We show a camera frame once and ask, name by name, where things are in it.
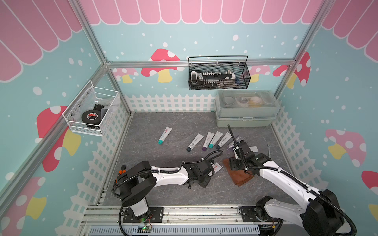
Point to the black wire mesh basket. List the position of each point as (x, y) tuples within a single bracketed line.
[(218, 72)]

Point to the silver purple Protetix toothpaste tube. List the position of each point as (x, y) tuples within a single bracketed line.
[(232, 143)]

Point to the green plastic storage box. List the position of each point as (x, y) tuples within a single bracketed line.
[(251, 108)]

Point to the far left green cap tube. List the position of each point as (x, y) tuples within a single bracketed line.
[(164, 135)]

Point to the white dark cap toothpaste tube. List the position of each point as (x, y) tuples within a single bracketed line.
[(194, 142)]

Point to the orange black pliers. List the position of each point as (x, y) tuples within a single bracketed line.
[(121, 172)]

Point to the small silver wrench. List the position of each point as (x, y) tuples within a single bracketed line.
[(269, 150)]

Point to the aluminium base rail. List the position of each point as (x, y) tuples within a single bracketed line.
[(191, 220)]

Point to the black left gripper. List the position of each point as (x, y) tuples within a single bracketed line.
[(204, 184)]

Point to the white R&O purple cap tube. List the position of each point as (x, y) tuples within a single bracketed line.
[(208, 140)]

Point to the brown cloth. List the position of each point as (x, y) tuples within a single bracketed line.
[(238, 177)]

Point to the black tape roll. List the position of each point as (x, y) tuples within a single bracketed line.
[(92, 117)]

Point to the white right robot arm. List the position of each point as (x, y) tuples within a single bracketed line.
[(317, 212)]

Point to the white wire basket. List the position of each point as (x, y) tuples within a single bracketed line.
[(92, 98)]

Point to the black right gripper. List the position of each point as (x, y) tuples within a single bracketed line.
[(233, 160)]

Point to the white green cap toothpaste tube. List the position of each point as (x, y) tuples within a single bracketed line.
[(215, 139)]

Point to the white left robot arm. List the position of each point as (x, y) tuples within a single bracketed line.
[(132, 186)]

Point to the white pink cap toothpaste tube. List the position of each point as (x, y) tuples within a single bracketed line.
[(216, 167)]

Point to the white R&O tube red scribble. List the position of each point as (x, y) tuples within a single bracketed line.
[(223, 141)]

